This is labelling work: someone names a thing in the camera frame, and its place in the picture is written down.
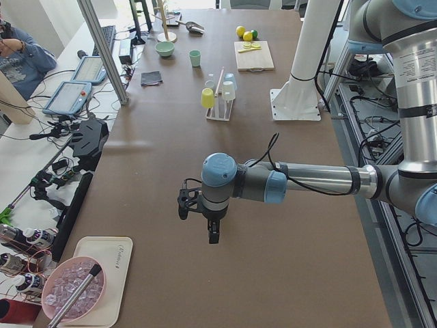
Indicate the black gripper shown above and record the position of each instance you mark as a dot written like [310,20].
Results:
[212,216]

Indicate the mint green cup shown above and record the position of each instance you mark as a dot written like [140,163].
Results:
[195,58]

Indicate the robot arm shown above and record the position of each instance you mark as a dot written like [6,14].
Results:
[407,30]

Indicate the yellow cup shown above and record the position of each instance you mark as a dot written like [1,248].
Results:
[207,98]

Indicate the cream white cup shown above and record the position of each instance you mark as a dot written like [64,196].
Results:
[228,91]

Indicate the grey white cup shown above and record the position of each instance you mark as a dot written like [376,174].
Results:
[210,84]

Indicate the light blue cup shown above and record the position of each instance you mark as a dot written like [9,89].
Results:
[231,77]

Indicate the cream plastic tray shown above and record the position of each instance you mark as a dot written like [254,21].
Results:
[113,253]

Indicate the pink bowl with ice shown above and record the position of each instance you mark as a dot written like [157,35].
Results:
[64,280]

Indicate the labelled drink bottle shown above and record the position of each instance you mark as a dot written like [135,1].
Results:
[29,284]
[41,239]

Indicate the wooden cutting board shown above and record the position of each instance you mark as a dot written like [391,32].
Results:
[253,60]

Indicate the yellow plastic knife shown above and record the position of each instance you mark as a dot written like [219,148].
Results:
[248,49]

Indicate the mint green bowl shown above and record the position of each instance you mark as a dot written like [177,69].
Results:
[165,48]

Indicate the yellow lemon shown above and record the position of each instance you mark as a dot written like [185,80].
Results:
[240,30]
[247,36]

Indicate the lower teach pendant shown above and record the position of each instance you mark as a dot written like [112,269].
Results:
[68,98]

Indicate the teach pendant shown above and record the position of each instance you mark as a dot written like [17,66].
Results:
[68,98]
[90,69]

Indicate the wooden mug tree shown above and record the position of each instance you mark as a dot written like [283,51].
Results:
[166,35]

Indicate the upper teach pendant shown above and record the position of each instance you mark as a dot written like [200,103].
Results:
[90,69]

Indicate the metal scoop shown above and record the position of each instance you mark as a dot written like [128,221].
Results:
[192,27]

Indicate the black keyboard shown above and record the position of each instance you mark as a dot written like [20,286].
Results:
[109,36]

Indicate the seated person in blue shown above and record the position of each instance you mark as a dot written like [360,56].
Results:
[24,62]

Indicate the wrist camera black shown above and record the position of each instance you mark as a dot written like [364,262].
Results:
[189,199]

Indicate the white wire cup rack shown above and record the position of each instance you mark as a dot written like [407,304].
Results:
[222,109]

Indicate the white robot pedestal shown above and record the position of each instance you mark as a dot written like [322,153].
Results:
[298,98]

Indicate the aluminium frame post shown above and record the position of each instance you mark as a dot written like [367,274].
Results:
[93,24]

